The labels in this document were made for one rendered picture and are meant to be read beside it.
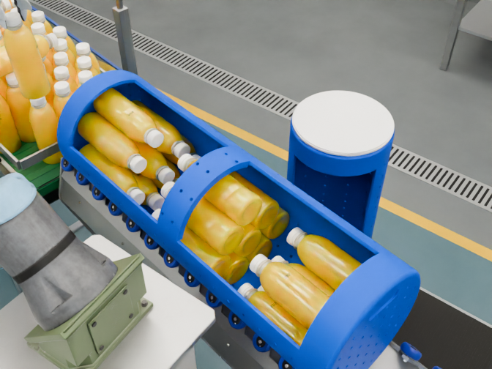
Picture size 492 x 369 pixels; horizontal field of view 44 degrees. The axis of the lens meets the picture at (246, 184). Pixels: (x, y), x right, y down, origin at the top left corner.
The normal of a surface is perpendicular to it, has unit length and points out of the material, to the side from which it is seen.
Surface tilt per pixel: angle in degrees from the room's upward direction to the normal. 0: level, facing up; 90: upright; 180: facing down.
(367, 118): 0
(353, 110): 0
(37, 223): 45
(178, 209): 51
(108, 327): 90
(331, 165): 90
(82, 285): 28
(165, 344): 0
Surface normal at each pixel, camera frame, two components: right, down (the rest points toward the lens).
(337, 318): -0.43, -0.29
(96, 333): 0.84, 0.39
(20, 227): 0.41, -0.05
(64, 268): 0.29, -0.35
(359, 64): 0.00, -0.71
